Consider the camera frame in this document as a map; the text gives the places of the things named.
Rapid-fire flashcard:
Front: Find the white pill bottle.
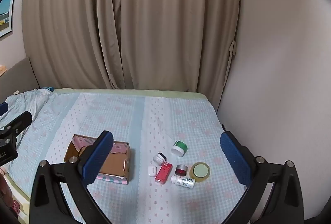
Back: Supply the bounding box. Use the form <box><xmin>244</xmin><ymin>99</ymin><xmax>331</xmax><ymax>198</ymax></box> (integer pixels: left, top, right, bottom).
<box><xmin>170</xmin><ymin>175</ymin><xmax>196</xmax><ymax>190</ymax></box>

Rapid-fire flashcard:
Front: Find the cardboard box with pink flaps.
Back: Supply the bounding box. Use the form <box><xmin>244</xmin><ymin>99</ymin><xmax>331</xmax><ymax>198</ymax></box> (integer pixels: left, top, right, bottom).
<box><xmin>63</xmin><ymin>133</ymin><xmax>132</xmax><ymax>185</ymax></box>

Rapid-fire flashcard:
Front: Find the framed wall picture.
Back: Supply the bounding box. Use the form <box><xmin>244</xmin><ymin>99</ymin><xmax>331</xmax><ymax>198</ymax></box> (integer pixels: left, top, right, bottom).
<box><xmin>0</xmin><ymin>0</ymin><xmax>16</xmax><ymax>38</ymax></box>

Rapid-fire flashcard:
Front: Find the red jar with silver lid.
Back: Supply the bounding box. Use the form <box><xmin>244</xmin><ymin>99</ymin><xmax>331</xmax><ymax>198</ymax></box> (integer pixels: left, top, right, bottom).
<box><xmin>175</xmin><ymin>164</ymin><xmax>188</xmax><ymax>177</ymax></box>

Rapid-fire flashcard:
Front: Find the pale green mattress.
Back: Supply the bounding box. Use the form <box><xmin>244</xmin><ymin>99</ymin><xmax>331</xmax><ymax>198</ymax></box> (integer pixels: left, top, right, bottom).
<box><xmin>5</xmin><ymin>88</ymin><xmax>208</xmax><ymax>224</ymax></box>

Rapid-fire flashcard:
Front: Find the grey headboard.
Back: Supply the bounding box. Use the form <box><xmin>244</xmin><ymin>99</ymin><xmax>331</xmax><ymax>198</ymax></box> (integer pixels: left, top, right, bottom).
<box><xmin>0</xmin><ymin>57</ymin><xmax>41</xmax><ymax>97</ymax></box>

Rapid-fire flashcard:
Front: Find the amber jar pale green lid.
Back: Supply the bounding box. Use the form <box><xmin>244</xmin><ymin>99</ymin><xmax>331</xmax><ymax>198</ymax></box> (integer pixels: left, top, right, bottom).
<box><xmin>189</xmin><ymin>162</ymin><xmax>211</xmax><ymax>181</ymax></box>

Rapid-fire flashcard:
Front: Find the white jar with green lid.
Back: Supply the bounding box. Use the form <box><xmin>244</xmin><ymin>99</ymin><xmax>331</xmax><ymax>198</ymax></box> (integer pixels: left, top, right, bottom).
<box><xmin>171</xmin><ymin>140</ymin><xmax>188</xmax><ymax>157</ymax></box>

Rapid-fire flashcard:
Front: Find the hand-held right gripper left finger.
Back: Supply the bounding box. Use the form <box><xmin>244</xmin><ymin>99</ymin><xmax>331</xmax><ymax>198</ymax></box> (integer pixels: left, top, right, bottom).
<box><xmin>30</xmin><ymin>130</ymin><xmax>114</xmax><ymax>224</ymax></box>

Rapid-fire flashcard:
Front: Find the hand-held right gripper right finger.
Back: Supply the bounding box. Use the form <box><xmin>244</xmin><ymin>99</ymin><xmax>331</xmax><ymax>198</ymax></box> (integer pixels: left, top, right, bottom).
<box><xmin>220</xmin><ymin>131</ymin><xmax>305</xmax><ymax>224</ymax></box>

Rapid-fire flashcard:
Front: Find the white duvet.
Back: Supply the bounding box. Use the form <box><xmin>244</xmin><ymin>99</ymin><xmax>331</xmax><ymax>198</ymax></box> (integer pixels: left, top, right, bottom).
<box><xmin>0</xmin><ymin>89</ymin><xmax>55</xmax><ymax>137</ymax></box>

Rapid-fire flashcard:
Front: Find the beige curtain panel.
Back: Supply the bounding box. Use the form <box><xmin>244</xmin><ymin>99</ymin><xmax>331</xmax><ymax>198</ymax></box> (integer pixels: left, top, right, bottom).
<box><xmin>22</xmin><ymin>0</ymin><xmax>125</xmax><ymax>90</ymax></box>
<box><xmin>98</xmin><ymin>0</ymin><xmax>242</xmax><ymax>106</ymax></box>

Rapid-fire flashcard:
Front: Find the small white jar black lid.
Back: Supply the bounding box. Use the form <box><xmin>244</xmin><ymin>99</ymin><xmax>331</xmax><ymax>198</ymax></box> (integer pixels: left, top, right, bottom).
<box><xmin>153</xmin><ymin>153</ymin><xmax>168</xmax><ymax>166</ymax></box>

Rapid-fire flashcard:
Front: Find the reddish patterned cloth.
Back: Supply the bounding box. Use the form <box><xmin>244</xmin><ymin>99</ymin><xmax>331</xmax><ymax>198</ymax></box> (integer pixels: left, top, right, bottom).
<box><xmin>0</xmin><ymin>174</ymin><xmax>22</xmax><ymax>214</ymax></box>

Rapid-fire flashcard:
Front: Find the red carton box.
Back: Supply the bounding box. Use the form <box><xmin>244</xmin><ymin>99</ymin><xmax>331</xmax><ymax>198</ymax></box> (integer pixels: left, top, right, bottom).
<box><xmin>155</xmin><ymin>162</ymin><xmax>173</xmax><ymax>185</ymax></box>

